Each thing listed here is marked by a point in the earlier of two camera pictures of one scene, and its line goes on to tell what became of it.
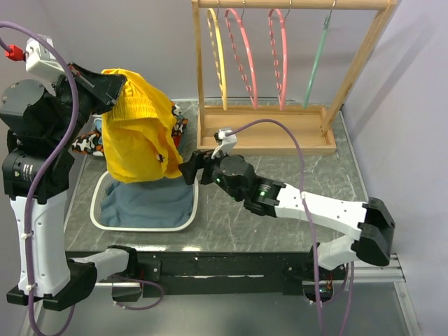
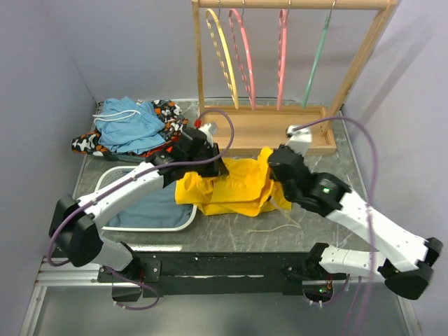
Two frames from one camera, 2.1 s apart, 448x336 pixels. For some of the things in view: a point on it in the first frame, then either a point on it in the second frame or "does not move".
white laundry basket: x=102 y=181 does not move
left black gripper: x=103 y=89 → x=218 y=169
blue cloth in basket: x=159 y=203 does not move
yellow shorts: x=141 y=143 → x=249 y=190
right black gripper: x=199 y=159 → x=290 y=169
